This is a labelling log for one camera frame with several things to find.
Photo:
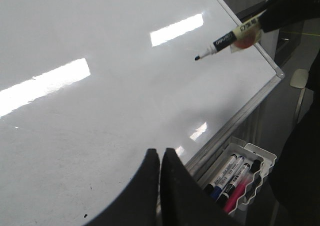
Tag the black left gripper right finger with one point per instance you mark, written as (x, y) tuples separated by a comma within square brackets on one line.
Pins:
[(183, 202)]

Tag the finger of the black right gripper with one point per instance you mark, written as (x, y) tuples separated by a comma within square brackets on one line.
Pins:
[(280, 13)]

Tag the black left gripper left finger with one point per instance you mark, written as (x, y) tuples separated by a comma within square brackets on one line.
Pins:
[(136, 204)]

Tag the white black whiteboard marker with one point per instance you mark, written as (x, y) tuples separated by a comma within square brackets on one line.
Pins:
[(243, 36)]

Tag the black capped marker in tray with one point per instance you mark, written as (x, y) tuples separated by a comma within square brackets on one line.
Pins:
[(220, 173)]

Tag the blue capped marker in tray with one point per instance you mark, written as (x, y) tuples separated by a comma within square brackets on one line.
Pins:
[(227, 177)]

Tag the white marker tray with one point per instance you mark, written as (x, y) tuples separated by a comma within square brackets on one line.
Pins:
[(262, 163)]

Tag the pink marker in tray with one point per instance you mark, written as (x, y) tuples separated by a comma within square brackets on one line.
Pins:
[(239, 191)]

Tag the white whiteboard with aluminium frame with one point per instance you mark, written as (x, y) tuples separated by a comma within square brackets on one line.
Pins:
[(87, 86)]

